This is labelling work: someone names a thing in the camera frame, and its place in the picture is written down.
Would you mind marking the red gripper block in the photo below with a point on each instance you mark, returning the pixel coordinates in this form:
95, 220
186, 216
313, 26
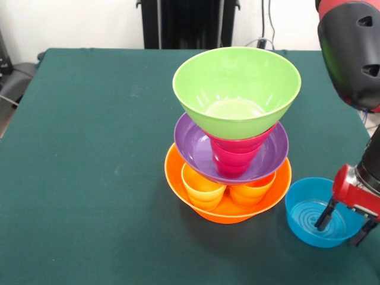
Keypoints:
356, 196

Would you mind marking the light blue bowl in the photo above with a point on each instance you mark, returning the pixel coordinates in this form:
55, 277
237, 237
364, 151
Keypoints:
300, 225

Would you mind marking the orange cup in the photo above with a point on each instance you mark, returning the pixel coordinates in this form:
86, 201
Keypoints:
249, 197

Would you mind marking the red-pink cup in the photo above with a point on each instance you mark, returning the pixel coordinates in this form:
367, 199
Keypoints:
234, 163

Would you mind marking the red-pink bowl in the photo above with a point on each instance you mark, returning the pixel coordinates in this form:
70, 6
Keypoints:
237, 143

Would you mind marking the yellow cup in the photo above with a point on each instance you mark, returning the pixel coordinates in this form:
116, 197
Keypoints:
205, 196

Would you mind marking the purple bowl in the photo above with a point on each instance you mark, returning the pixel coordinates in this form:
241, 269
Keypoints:
190, 148

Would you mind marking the large orange bowl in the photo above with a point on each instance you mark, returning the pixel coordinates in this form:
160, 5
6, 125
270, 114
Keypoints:
175, 184

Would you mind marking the light green bowl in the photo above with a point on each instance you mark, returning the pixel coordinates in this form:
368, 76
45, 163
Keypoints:
225, 80

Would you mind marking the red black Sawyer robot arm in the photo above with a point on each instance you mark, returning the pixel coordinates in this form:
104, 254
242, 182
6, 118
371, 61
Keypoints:
347, 53

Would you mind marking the dark green tablecloth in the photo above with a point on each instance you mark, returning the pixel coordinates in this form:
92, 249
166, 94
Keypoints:
89, 178

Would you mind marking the black swivel chair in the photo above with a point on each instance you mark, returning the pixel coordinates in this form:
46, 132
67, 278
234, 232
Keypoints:
17, 80

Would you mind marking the black metal stand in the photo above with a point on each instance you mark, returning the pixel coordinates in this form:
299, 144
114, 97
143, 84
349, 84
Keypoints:
4, 59

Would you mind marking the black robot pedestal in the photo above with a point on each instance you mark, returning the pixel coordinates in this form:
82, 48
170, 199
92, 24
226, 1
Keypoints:
190, 23

